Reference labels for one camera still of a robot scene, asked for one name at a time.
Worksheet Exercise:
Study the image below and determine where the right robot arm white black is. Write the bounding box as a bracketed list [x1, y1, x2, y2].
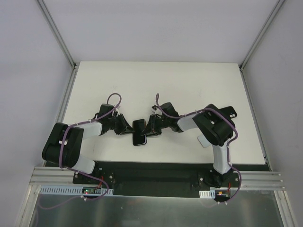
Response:
[139, 102, 237, 188]

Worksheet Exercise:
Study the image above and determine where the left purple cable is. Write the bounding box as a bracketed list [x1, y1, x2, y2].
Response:
[37, 93, 123, 210]

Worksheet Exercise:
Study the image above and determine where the white cable duct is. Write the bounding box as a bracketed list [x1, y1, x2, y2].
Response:
[40, 185, 114, 197]
[199, 190, 215, 199]

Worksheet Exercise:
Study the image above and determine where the black phone case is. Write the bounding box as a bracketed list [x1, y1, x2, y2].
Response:
[220, 106, 238, 119]
[132, 119, 147, 146]

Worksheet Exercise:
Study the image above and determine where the left white cable duct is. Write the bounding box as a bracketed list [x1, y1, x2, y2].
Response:
[40, 185, 114, 197]

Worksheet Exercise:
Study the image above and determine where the light blue phone face-down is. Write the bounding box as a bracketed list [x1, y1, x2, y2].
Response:
[197, 134, 211, 148]

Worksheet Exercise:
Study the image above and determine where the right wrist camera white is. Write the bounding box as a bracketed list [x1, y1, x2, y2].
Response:
[151, 105, 158, 114]

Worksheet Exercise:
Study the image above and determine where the left aluminium frame post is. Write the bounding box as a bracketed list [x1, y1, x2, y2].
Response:
[36, 0, 77, 69]

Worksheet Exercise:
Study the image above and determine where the right aluminium frame post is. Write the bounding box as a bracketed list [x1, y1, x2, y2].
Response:
[239, 0, 286, 72]

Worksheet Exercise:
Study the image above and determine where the aluminium frame post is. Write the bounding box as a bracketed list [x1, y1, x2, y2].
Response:
[239, 0, 286, 72]
[36, 0, 77, 69]

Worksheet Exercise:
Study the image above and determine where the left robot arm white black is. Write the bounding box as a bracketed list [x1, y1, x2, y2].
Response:
[42, 104, 134, 184]

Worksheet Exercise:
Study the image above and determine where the right white cable duct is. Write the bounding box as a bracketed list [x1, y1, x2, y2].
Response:
[199, 190, 215, 199]

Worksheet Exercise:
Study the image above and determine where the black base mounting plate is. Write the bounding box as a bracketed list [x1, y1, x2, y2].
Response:
[70, 161, 269, 198]

